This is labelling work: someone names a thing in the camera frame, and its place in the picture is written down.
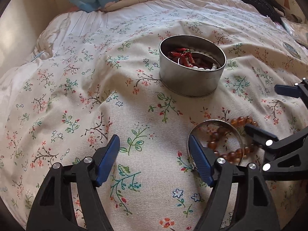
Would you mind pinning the black clothing pile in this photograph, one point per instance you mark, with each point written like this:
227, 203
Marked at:
255, 0

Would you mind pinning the clear plastic bag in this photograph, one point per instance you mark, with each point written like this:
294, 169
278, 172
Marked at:
298, 31

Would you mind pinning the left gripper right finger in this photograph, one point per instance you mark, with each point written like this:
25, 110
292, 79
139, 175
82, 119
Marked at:
254, 206

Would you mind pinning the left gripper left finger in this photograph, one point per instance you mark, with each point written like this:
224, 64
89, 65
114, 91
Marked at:
53, 207

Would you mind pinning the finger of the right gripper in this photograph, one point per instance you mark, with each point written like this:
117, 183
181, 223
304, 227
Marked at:
284, 159
298, 90

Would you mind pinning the floral bed sheet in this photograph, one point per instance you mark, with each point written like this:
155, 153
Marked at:
107, 82

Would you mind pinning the round silver metal tin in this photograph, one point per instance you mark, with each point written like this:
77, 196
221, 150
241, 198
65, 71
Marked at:
190, 65

